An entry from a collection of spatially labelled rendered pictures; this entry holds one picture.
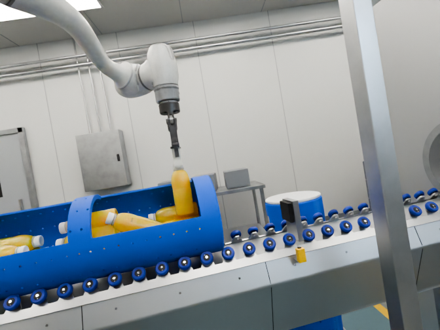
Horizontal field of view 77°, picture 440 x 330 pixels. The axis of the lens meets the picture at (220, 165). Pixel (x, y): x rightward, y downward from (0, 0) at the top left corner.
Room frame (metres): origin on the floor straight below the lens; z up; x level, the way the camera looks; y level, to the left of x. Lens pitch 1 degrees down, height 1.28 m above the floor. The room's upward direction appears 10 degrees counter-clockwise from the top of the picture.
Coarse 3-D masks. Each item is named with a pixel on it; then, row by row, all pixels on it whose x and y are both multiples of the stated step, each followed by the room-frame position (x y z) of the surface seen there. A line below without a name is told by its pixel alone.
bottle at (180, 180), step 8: (176, 168) 1.01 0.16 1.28; (184, 168) 1.02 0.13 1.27; (176, 176) 0.99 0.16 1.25; (184, 176) 1.00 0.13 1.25; (176, 184) 0.99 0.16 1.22; (184, 184) 0.99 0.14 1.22; (176, 192) 0.99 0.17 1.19; (184, 192) 0.99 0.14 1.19; (176, 200) 0.99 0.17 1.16; (184, 200) 0.99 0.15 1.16; (192, 200) 1.02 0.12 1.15; (176, 208) 1.00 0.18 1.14; (184, 208) 0.98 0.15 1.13; (192, 208) 1.00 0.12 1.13
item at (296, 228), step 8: (288, 200) 1.08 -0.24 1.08; (296, 200) 1.05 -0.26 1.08; (288, 208) 1.05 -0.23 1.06; (296, 208) 1.05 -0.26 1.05; (288, 216) 1.07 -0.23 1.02; (296, 216) 1.05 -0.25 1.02; (288, 224) 1.12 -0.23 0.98; (296, 224) 1.05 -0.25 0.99; (288, 232) 1.14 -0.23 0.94; (296, 232) 1.06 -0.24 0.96
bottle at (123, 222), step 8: (120, 216) 0.91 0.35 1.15; (128, 216) 0.92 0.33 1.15; (136, 216) 0.94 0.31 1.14; (112, 224) 0.91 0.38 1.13; (120, 224) 0.90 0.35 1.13; (128, 224) 0.91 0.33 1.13; (136, 224) 0.92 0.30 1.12; (144, 224) 0.92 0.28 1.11; (152, 224) 0.94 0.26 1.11; (160, 224) 0.95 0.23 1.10
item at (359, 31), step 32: (352, 0) 0.77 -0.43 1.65; (352, 32) 0.78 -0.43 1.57; (352, 64) 0.80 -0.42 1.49; (384, 96) 0.77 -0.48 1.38; (384, 128) 0.77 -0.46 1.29; (384, 160) 0.77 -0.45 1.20; (384, 192) 0.77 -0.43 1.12; (384, 224) 0.78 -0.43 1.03; (384, 256) 0.80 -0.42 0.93; (384, 288) 0.82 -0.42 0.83; (416, 288) 0.78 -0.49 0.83; (416, 320) 0.77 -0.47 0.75
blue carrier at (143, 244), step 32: (128, 192) 1.05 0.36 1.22; (160, 192) 1.11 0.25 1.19; (192, 192) 1.15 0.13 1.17; (0, 224) 1.02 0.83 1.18; (32, 224) 1.05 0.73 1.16; (192, 224) 0.89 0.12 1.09; (32, 256) 0.81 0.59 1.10; (64, 256) 0.83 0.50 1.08; (96, 256) 0.85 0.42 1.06; (128, 256) 0.87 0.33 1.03; (160, 256) 0.90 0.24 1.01; (192, 256) 0.96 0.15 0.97; (0, 288) 0.82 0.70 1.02; (32, 288) 0.85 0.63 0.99
